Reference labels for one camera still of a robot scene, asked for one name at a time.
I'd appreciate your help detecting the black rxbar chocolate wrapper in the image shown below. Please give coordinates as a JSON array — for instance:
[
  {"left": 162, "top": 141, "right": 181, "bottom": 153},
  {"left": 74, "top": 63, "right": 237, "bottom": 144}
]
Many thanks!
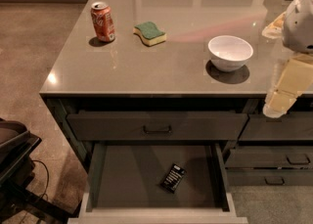
[{"left": 160, "top": 163, "right": 186, "bottom": 194}]

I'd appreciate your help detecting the right top drawer front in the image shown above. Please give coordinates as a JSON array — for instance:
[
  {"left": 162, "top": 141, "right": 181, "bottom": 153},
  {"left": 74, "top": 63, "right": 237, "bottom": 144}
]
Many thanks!
[{"left": 240, "top": 112, "right": 313, "bottom": 141}]

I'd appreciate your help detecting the orange soda can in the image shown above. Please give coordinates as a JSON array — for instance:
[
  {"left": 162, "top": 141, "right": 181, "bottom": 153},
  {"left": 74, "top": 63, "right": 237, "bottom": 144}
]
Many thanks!
[{"left": 90, "top": 2, "right": 115, "bottom": 42}]

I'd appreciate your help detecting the closed top drawer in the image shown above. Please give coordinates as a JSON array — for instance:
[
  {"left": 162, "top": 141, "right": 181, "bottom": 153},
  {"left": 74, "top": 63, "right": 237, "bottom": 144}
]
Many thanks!
[{"left": 67, "top": 112, "right": 247, "bottom": 141}]

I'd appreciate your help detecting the black top drawer handle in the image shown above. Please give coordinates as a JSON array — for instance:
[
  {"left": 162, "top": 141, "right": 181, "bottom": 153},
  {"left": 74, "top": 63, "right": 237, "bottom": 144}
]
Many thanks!
[{"left": 142, "top": 125, "right": 172, "bottom": 135}]

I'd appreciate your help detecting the open middle drawer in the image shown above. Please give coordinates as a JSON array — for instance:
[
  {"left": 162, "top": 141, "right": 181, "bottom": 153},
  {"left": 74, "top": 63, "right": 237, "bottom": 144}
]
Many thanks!
[{"left": 67, "top": 144, "right": 248, "bottom": 224}]

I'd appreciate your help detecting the right middle drawer front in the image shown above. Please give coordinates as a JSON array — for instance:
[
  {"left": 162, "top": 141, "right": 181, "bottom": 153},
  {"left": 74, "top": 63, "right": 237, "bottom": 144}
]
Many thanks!
[{"left": 225, "top": 146, "right": 313, "bottom": 168}]

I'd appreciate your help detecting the green and yellow sponge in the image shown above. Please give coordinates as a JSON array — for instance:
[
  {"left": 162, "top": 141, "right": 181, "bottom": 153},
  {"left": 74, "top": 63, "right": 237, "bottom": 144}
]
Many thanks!
[{"left": 133, "top": 22, "right": 167, "bottom": 47}]

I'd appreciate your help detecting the black floor cable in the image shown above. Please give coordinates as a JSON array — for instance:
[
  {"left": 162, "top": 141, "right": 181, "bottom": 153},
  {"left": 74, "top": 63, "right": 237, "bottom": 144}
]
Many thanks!
[{"left": 19, "top": 158, "right": 51, "bottom": 224}]

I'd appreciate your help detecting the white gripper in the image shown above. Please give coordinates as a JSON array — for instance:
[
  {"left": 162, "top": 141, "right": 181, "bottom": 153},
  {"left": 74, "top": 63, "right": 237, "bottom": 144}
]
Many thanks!
[{"left": 262, "top": 0, "right": 313, "bottom": 118}]

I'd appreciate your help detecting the white bowl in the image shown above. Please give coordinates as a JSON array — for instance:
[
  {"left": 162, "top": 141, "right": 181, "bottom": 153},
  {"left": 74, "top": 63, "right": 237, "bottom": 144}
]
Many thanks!
[{"left": 207, "top": 35, "right": 253, "bottom": 72}]

